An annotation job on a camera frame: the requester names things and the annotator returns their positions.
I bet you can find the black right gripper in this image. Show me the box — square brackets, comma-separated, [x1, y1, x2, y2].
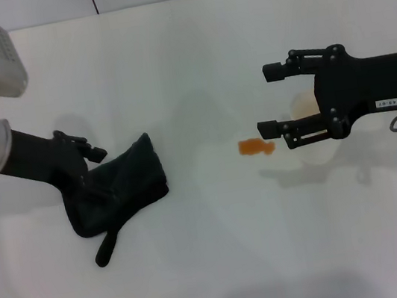
[246, 33, 397, 155]

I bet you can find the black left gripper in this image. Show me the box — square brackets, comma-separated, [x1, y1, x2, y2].
[0, 115, 116, 216]

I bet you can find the dark blue rag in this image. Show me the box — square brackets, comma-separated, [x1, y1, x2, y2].
[52, 130, 181, 273]

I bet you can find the orange liquid stain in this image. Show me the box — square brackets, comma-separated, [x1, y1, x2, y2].
[237, 135, 278, 161]

